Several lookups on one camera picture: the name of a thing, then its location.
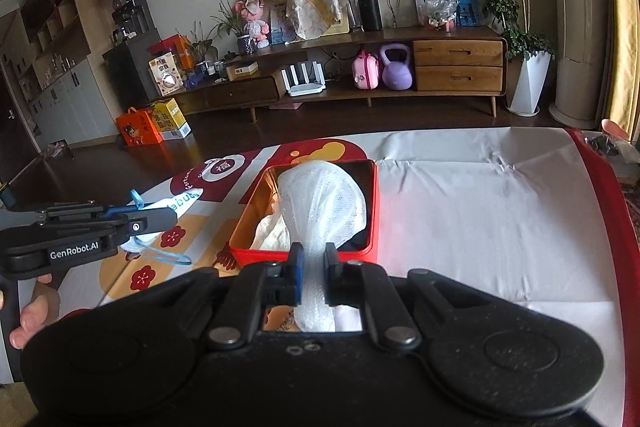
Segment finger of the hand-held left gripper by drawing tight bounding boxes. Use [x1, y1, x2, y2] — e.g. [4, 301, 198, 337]
[117, 209, 180, 239]
[102, 203, 151, 218]

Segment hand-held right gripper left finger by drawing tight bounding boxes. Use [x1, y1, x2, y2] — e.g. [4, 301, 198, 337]
[165, 242, 307, 352]

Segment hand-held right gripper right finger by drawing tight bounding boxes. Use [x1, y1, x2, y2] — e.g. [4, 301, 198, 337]
[322, 242, 451, 353]

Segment white face mask blue straps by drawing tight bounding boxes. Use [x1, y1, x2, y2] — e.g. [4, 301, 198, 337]
[120, 189, 203, 265]

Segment red tin box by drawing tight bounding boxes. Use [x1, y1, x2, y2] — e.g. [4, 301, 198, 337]
[231, 159, 379, 270]

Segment cream cloth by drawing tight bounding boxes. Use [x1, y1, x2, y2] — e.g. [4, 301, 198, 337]
[249, 207, 296, 253]

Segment white mesh cloth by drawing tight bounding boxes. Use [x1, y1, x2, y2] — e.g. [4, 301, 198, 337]
[276, 159, 367, 334]

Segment person's left hand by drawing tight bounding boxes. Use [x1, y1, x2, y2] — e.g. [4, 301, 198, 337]
[9, 273, 63, 350]

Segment orange gift box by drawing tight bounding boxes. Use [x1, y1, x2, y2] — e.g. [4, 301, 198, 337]
[116, 107, 164, 148]

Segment yellow carton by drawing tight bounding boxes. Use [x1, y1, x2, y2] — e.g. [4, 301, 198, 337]
[151, 98, 192, 140]

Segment white cabinet row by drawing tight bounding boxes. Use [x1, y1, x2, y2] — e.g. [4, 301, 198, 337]
[0, 54, 121, 152]

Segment black cabinet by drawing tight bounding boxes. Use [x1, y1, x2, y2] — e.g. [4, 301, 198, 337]
[102, 38, 163, 108]

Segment yellow white snack box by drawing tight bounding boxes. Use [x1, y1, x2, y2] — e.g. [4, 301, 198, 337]
[147, 52, 182, 96]

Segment white tablecloth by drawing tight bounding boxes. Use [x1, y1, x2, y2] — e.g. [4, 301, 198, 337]
[345, 127, 626, 423]

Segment dark wooden console drawer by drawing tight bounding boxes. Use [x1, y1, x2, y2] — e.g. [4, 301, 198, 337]
[207, 81, 281, 108]

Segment orange red box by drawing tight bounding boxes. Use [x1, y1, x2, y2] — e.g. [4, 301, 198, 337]
[147, 34, 193, 70]

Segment white router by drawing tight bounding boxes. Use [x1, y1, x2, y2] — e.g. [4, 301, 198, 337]
[285, 62, 327, 98]

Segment small green potted plant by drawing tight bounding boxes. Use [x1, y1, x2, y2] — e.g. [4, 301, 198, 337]
[187, 19, 221, 75]

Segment flat yellow white box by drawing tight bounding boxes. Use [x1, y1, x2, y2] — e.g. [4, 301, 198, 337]
[226, 61, 260, 82]

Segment black coffee machine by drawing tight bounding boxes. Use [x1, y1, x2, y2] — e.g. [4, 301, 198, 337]
[111, 0, 153, 44]

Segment pink small suitcase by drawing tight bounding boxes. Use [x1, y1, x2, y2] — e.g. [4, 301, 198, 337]
[352, 49, 385, 94]

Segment potted orchid dark pot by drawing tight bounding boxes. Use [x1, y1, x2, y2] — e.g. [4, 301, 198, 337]
[212, 0, 258, 56]

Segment purple kettlebell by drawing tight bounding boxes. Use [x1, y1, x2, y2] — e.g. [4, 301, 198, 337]
[379, 43, 415, 90]

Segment pink plush doll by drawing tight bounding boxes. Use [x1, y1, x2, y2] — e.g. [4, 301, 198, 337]
[242, 0, 273, 48]

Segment wooden tv console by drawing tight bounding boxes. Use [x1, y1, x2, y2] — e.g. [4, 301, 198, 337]
[162, 26, 507, 122]

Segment black cylinder speaker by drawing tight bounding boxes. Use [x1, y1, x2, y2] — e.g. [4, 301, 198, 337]
[357, 0, 383, 32]

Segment potted tree white planter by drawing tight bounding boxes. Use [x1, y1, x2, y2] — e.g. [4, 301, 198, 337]
[460, 0, 557, 118]

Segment clear plastic bag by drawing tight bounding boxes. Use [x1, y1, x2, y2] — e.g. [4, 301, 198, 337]
[422, 0, 460, 32]

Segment blue package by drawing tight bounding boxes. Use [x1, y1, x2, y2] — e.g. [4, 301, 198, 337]
[457, 0, 483, 28]

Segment white tower air conditioner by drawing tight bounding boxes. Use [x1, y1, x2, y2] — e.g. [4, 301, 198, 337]
[542, 0, 616, 128]

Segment yellow curtain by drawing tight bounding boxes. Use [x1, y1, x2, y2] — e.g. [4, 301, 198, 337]
[597, 0, 640, 140]

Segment wooden wall shelf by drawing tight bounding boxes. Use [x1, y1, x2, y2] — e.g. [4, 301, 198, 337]
[20, 0, 93, 58]

